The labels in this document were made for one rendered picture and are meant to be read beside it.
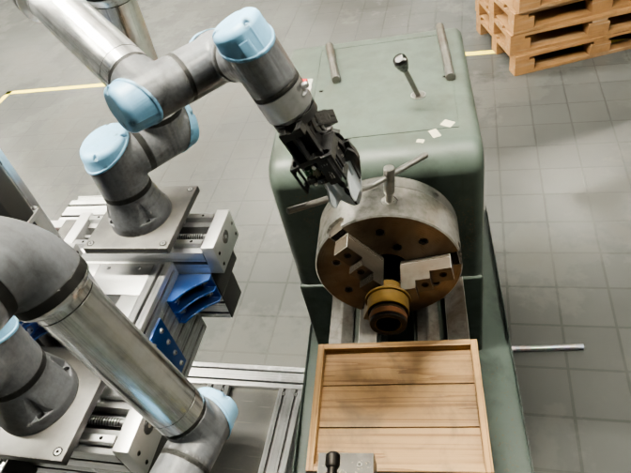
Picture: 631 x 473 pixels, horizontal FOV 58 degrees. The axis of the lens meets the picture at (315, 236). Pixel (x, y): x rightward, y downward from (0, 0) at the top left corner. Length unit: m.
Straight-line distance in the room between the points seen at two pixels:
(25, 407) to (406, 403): 0.73
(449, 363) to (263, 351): 1.34
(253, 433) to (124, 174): 1.11
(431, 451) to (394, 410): 0.11
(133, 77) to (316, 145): 0.27
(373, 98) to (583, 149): 2.06
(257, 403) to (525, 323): 1.12
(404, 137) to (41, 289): 0.87
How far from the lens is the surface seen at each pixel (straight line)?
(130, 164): 1.33
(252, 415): 2.14
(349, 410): 1.29
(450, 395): 1.29
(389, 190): 1.14
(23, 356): 1.09
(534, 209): 2.98
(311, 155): 0.86
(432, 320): 1.43
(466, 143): 1.28
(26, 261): 0.66
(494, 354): 1.77
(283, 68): 0.81
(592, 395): 2.37
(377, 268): 1.19
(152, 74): 0.85
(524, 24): 3.87
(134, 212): 1.38
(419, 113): 1.38
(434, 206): 1.21
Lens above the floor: 2.00
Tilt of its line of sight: 43 degrees down
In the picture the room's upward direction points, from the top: 15 degrees counter-clockwise
